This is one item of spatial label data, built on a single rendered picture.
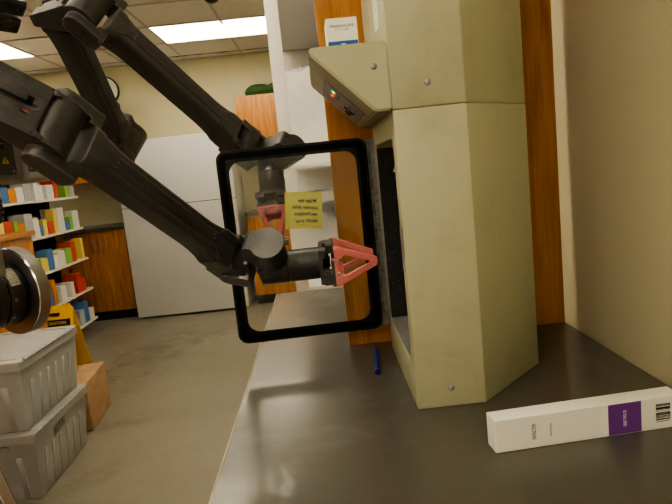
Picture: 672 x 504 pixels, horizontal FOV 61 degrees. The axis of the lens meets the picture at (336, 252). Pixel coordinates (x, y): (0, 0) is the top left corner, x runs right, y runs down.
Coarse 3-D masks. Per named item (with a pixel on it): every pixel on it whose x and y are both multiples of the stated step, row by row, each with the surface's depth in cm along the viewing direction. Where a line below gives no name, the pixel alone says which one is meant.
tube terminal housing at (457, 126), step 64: (384, 0) 82; (448, 0) 82; (512, 0) 94; (448, 64) 84; (512, 64) 95; (384, 128) 96; (448, 128) 85; (512, 128) 95; (448, 192) 86; (512, 192) 96; (448, 256) 88; (512, 256) 97; (448, 320) 89; (512, 320) 97; (448, 384) 91
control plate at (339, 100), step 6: (324, 84) 97; (324, 90) 104; (330, 90) 98; (336, 90) 93; (330, 96) 105; (336, 96) 100; (342, 96) 94; (336, 102) 107; (342, 102) 101; (348, 102) 95; (342, 108) 108; (354, 108) 97; (354, 114) 103; (360, 114) 98; (354, 120) 111
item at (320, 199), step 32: (256, 160) 114; (288, 160) 115; (320, 160) 115; (352, 160) 116; (256, 192) 115; (288, 192) 116; (320, 192) 116; (352, 192) 116; (256, 224) 116; (288, 224) 117; (320, 224) 117; (352, 224) 117; (256, 288) 118; (288, 288) 118; (320, 288) 119; (352, 288) 119; (256, 320) 119; (288, 320) 119; (320, 320) 120
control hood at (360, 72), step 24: (312, 48) 83; (336, 48) 83; (360, 48) 83; (384, 48) 83; (312, 72) 96; (336, 72) 83; (360, 72) 83; (384, 72) 84; (360, 96) 84; (384, 96) 84; (360, 120) 106
